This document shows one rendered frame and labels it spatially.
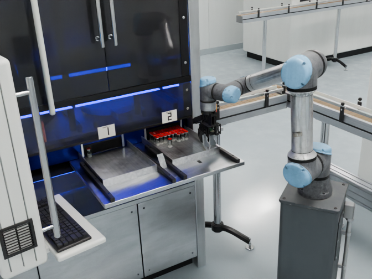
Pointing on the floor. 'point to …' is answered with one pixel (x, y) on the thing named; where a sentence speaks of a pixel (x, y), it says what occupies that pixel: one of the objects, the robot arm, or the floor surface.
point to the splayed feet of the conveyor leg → (230, 233)
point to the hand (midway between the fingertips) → (206, 147)
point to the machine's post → (194, 28)
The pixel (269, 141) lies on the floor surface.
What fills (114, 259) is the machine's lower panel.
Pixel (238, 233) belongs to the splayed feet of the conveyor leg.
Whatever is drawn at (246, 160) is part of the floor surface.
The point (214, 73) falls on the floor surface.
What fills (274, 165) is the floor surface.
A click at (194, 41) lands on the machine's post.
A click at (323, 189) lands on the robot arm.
